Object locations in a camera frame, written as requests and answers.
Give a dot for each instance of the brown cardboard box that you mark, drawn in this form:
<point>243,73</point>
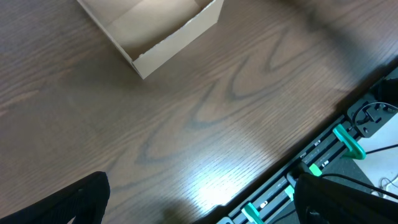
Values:
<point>150,32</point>

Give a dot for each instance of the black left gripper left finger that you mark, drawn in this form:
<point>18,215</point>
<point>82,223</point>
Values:
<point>82,202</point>

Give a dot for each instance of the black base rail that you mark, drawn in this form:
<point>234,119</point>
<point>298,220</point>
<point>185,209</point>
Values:
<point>264,202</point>

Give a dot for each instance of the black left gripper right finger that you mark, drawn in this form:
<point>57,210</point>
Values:
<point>319,200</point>

